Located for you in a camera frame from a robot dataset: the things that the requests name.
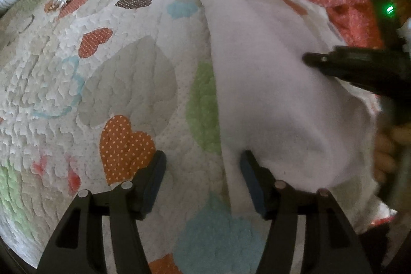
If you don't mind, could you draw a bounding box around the white garment with grey band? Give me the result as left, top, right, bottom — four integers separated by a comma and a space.
201, 0, 380, 232

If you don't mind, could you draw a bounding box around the person's right hand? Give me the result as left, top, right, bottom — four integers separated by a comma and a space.
373, 123, 410, 184

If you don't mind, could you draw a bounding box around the heart-patterned quilted bedspread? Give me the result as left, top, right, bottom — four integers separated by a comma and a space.
1, 0, 267, 273

